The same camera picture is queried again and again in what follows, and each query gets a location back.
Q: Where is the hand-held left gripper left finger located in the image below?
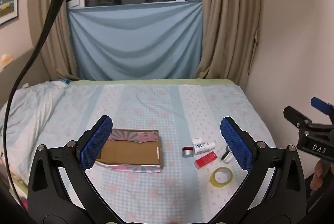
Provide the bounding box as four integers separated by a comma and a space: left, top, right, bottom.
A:
27, 115, 123, 224

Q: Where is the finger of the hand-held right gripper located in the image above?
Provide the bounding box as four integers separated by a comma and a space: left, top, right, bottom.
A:
283, 106, 314, 133
310, 97, 334, 124

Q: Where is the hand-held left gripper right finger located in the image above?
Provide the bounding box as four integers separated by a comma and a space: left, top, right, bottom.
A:
209, 117, 308, 224

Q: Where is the white lidded cream jar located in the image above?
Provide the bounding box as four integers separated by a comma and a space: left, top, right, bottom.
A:
221, 146, 234, 164

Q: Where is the shallow cardboard box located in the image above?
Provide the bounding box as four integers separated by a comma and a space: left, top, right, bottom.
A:
95, 129, 163, 174

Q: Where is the white bottle with black print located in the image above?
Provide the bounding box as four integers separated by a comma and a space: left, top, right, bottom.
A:
192, 143, 216, 155

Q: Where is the person's right hand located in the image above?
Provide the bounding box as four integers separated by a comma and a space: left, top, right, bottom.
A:
310, 160, 326, 191

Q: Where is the red carton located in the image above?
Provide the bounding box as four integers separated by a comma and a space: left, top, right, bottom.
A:
194, 151, 218, 170

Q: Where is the yellow tape roll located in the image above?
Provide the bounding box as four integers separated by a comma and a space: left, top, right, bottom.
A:
210, 167, 233, 187

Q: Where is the red and silver tin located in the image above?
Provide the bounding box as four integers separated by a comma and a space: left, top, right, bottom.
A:
182, 146, 195, 158

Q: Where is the checked floral bed sheet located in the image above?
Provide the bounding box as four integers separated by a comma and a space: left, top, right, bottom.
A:
0, 79, 277, 224

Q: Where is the beige upholstered headboard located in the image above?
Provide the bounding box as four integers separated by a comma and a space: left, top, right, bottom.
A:
0, 47, 50, 110

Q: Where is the light blue hanging cloth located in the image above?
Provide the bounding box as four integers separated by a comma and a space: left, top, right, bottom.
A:
67, 1, 203, 81

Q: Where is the beige curtain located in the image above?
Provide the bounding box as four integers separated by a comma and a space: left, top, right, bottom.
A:
196, 0, 261, 80
27, 0, 79, 81

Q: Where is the pale orange soft item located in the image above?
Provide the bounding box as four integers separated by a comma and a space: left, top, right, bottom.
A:
1, 54, 13, 68

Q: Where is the black cable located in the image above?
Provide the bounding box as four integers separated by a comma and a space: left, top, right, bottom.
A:
3, 0, 92, 214

